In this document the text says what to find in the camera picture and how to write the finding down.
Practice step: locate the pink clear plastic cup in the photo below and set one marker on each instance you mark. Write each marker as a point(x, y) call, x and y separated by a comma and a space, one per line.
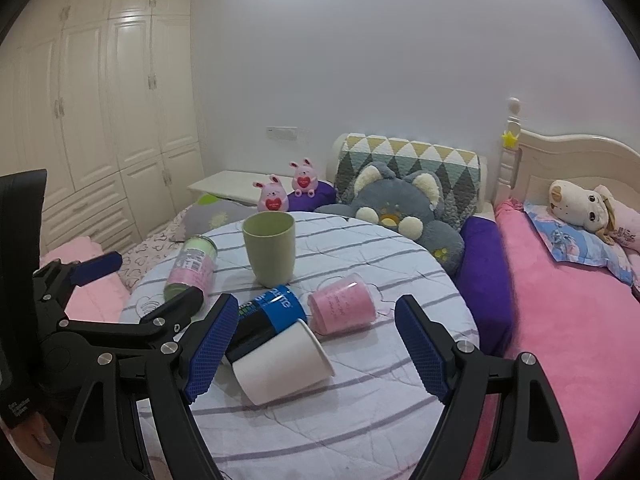
point(342, 307)

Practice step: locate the striped white quilt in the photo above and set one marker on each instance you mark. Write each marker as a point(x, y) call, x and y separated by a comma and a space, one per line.
point(350, 395)

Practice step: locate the grey cat plush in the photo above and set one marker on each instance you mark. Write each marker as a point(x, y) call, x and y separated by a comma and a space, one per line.
point(395, 200)

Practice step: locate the light pink cloth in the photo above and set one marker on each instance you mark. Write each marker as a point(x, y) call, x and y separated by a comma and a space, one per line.
point(75, 252)

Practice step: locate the white nightstand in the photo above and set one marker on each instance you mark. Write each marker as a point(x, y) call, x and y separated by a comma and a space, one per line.
point(225, 182)

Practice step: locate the triangle pattern quilted cover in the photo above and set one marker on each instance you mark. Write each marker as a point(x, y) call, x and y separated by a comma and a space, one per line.
point(450, 165)

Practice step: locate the heart print blanket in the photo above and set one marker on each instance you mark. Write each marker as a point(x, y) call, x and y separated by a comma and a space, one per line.
point(145, 255)

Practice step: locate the cream wardrobe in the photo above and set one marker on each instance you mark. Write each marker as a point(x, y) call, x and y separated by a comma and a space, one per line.
point(100, 110)

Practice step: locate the green plastic cup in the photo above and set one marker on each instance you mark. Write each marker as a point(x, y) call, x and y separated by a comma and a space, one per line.
point(270, 255)

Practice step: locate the white paper cup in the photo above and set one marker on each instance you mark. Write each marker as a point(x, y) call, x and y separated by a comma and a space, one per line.
point(280, 365)

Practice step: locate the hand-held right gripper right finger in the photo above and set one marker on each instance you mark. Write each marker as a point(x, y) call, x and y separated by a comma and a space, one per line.
point(420, 350)

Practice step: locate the cream wooden headboard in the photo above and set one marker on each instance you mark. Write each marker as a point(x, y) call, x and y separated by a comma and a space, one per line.
point(555, 160)

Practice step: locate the blue label can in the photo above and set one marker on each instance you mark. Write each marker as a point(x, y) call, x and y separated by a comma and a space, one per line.
point(272, 312)

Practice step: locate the grey flower pillow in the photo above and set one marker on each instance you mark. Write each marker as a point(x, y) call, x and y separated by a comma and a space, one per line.
point(215, 215)

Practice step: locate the blue cartoon pillow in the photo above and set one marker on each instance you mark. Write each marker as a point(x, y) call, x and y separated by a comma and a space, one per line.
point(570, 242)

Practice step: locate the pink bunny plush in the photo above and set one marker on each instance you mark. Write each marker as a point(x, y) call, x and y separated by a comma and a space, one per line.
point(272, 200)
point(303, 180)

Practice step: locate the white pink plush toy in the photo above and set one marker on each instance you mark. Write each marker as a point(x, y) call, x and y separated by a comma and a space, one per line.
point(570, 202)

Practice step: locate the pink green bottle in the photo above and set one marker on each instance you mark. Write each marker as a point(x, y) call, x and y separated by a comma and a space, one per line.
point(192, 265)

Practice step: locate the pink blanket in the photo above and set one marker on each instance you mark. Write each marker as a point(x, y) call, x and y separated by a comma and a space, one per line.
point(565, 320)

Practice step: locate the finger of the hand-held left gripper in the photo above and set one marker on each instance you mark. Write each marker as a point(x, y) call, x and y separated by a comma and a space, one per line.
point(185, 305)
point(100, 265)

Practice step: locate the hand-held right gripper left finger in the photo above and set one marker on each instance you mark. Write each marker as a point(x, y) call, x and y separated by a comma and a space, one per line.
point(210, 347)

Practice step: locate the purple blanket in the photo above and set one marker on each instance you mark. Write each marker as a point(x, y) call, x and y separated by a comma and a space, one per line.
point(482, 270)

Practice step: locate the yellow star ornament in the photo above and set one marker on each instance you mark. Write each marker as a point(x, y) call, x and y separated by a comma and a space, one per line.
point(510, 138)

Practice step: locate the purple pillow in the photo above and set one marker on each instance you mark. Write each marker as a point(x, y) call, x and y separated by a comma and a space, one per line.
point(322, 195)

